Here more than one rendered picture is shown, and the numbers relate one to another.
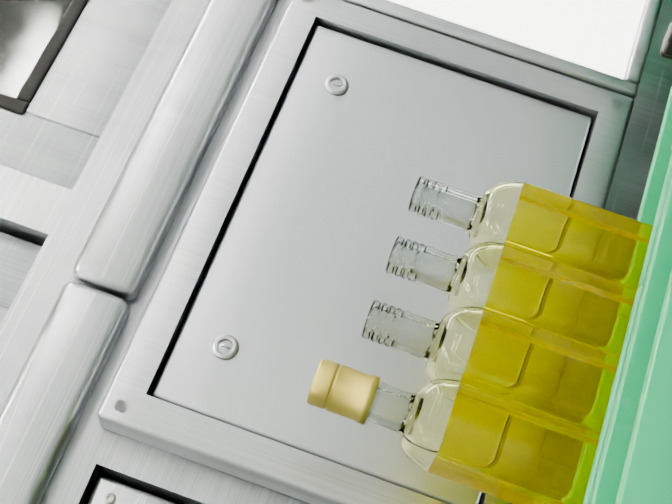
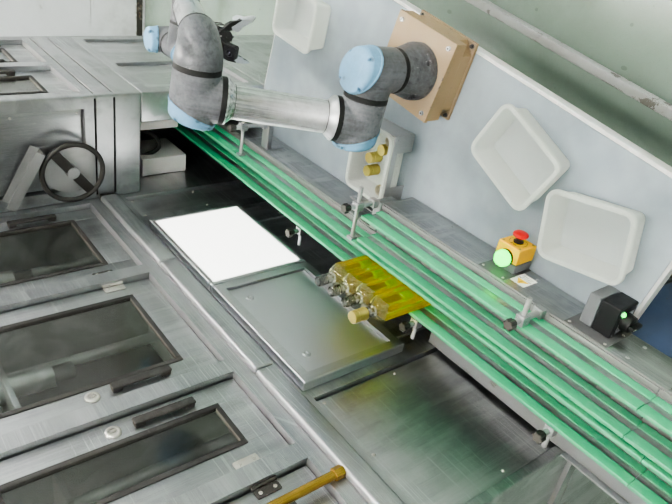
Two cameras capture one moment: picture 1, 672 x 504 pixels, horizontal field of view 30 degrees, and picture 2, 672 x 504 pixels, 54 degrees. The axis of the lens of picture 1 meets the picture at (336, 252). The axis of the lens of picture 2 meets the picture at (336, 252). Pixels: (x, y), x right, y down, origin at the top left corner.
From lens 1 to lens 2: 1.21 m
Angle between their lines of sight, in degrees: 46
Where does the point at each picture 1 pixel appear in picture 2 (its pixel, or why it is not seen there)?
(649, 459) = (430, 260)
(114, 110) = (207, 339)
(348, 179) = (279, 311)
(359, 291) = (313, 326)
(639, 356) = (397, 265)
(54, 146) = (201, 359)
